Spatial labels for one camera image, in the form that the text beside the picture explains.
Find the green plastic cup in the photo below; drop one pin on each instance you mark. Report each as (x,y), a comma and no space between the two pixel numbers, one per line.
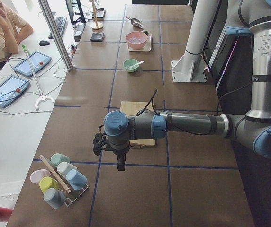
(57,158)

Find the seated person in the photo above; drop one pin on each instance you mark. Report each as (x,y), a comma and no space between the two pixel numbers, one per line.
(13,30)

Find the pink bowl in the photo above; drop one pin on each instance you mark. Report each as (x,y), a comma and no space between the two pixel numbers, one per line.
(136,40)

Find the blue teach pendant tablet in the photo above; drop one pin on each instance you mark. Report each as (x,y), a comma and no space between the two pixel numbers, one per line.
(38,60)
(11,89)

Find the white reacher grabber tool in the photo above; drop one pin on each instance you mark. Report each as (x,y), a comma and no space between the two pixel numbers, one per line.
(42,96)

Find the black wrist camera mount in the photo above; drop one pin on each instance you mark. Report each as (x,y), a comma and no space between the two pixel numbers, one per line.
(100,142)

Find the black keyboard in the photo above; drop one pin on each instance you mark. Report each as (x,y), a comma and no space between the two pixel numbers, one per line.
(61,23)

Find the black computer mouse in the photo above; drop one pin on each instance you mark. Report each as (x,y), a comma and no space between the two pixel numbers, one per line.
(44,43)

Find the black computer monitor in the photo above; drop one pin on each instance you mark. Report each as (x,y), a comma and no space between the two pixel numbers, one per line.
(75,11)

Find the grey plastic cup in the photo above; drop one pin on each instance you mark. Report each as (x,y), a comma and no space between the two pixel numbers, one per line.
(54,197)

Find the black control cabinet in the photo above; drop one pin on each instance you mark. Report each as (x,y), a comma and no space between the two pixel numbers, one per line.
(229,77)

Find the blue plastic cup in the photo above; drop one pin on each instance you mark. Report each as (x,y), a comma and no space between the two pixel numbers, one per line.
(76,179)

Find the stainless steel ice scoop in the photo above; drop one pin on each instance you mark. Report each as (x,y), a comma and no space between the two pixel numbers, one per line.
(135,22)

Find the light green bowl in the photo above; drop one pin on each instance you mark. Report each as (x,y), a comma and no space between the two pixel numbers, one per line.
(128,63)

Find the yellow plastic cup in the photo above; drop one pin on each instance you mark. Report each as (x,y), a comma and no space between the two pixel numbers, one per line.
(47,183)

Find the wire cup rack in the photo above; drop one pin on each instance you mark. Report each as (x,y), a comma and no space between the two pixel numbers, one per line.
(74,195)

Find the wooden cutting board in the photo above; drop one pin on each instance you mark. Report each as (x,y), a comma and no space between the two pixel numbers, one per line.
(132,108)

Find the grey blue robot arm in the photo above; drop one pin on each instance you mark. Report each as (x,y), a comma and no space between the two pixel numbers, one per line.
(252,130)

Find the pink plastic cup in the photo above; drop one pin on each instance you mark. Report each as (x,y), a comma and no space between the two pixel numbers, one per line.
(38,175)

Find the white rectangular tray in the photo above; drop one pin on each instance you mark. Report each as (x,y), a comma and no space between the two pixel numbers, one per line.
(147,47)

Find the white plastic cup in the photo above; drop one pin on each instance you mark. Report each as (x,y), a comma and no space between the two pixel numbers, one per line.
(64,167)

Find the wooden stand with round base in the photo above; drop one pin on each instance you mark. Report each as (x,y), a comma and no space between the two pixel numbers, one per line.
(96,25)

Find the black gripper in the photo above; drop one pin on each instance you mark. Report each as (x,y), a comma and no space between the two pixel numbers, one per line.
(119,153)

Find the aluminium frame post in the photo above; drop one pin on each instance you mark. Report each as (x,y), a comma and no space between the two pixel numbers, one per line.
(55,33)

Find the dark square dish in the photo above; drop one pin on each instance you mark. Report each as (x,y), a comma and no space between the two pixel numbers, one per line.
(97,37)

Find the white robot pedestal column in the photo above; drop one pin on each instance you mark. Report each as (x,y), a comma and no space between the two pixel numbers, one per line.
(190,66)

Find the white plastic spoon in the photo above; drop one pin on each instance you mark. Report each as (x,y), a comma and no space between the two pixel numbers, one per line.
(135,65)

